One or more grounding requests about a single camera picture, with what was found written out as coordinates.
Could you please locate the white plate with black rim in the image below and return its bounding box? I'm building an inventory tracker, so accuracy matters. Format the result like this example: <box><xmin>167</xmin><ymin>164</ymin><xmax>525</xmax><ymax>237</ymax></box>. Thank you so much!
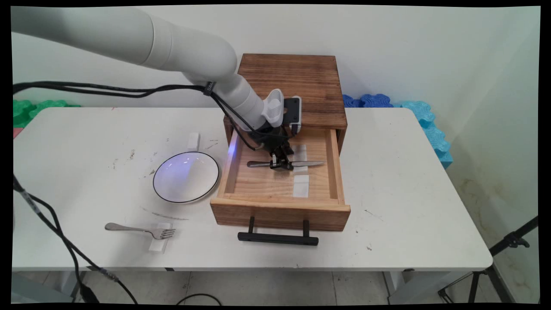
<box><xmin>153</xmin><ymin>151</ymin><xmax>221</xmax><ymax>204</ymax></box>

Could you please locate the silver serrated table knife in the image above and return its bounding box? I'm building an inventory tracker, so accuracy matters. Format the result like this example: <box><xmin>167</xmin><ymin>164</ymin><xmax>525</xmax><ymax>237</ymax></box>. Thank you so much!
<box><xmin>247</xmin><ymin>160</ymin><xmax>326</xmax><ymax>170</ymax></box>

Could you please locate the black tripod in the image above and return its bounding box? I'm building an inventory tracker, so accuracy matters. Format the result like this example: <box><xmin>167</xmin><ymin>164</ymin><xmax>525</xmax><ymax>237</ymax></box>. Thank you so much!
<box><xmin>438</xmin><ymin>215</ymin><xmax>539</xmax><ymax>304</ymax></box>

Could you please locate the black hanging cable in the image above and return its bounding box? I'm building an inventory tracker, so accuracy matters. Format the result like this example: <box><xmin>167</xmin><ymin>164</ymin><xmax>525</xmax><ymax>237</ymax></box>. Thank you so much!
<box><xmin>12</xmin><ymin>174</ymin><xmax>139</xmax><ymax>305</ymax></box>

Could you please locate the light wooden drawer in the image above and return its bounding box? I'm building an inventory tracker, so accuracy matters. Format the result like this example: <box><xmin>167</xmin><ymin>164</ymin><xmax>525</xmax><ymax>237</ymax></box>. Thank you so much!
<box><xmin>210</xmin><ymin>125</ymin><xmax>352</xmax><ymax>232</ymax></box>

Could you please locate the dark blue foam mat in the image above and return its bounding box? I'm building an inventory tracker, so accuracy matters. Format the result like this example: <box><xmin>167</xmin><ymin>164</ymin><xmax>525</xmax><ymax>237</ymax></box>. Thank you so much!
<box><xmin>342</xmin><ymin>94</ymin><xmax>393</xmax><ymax>109</ymax></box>

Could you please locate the dark wooden drawer cabinet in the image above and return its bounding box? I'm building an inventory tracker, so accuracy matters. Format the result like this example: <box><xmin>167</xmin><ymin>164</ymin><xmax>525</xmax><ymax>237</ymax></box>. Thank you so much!
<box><xmin>224</xmin><ymin>54</ymin><xmax>348</xmax><ymax>154</ymax></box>

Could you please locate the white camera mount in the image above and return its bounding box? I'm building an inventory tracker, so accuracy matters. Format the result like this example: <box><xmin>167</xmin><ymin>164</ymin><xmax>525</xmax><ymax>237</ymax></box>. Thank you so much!
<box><xmin>262</xmin><ymin>88</ymin><xmax>285</xmax><ymax>128</ymax></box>

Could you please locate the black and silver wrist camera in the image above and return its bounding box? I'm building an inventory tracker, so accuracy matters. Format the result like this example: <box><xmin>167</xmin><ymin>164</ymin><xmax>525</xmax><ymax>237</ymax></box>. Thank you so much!
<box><xmin>282</xmin><ymin>96</ymin><xmax>302</xmax><ymax>134</ymax></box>

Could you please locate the light blue foam mat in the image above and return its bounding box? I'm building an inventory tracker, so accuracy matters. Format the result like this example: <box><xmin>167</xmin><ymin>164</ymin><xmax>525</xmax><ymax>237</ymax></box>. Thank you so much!
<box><xmin>393</xmin><ymin>101</ymin><xmax>454</xmax><ymax>170</ymax></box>

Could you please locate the black floor cable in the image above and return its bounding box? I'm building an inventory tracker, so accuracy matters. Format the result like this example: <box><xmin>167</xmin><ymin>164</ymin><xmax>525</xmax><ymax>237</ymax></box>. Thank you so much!
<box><xmin>176</xmin><ymin>293</ymin><xmax>223</xmax><ymax>305</ymax></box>

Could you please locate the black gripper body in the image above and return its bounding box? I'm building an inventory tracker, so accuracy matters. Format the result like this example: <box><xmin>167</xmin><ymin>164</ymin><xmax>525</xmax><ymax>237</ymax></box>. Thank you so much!
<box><xmin>248</xmin><ymin>122</ymin><xmax>296</xmax><ymax>152</ymax></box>

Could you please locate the black drawer handle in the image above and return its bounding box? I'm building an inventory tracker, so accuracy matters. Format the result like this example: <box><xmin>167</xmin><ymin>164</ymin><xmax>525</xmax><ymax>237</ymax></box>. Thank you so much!
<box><xmin>238</xmin><ymin>217</ymin><xmax>320</xmax><ymax>246</ymax></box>

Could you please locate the green foam mat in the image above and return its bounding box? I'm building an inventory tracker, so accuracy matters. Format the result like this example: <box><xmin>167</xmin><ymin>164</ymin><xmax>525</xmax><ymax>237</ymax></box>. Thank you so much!
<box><xmin>13</xmin><ymin>99</ymin><xmax>82</xmax><ymax>129</ymax></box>

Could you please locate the white table leg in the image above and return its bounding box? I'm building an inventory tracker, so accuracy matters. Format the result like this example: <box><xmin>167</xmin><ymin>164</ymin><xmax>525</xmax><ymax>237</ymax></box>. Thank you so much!
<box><xmin>382</xmin><ymin>270</ymin><xmax>452</xmax><ymax>304</ymax></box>
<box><xmin>56</xmin><ymin>270</ymin><xmax>89</xmax><ymax>303</ymax></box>

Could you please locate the silver metal fork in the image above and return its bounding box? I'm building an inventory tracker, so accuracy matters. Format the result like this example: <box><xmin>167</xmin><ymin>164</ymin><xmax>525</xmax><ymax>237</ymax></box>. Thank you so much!
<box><xmin>105</xmin><ymin>222</ymin><xmax>177</xmax><ymax>240</ymax></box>

